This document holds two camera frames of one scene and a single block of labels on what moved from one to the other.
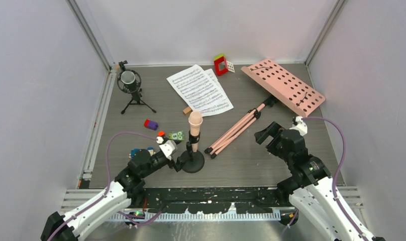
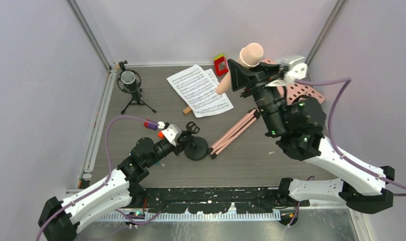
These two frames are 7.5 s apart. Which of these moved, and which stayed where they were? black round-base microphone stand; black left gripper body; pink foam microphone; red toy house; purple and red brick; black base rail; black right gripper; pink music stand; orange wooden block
Moved: black round-base microphone stand; pink foam microphone; black left gripper body; black right gripper
Stayed: red toy house; black base rail; orange wooden block; purple and red brick; pink music stand
